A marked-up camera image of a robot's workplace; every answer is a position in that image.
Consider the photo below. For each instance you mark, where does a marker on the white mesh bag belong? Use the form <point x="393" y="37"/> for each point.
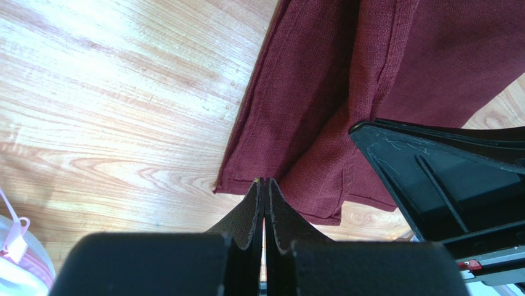
<point x="26" y="267"/>

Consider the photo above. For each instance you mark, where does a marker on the dark red cloth napkin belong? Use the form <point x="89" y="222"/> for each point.
<point x="327" y="65"/>

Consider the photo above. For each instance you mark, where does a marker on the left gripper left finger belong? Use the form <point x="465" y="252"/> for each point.
<point x="224" y="260"/>

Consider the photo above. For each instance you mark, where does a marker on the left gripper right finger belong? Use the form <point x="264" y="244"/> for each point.
<point x="303" y="261"/>

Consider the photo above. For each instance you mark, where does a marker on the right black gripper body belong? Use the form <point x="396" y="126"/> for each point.
<point x="492" y="256"/>

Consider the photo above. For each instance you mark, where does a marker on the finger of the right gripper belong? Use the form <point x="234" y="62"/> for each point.
<point x="449" y="183"/>

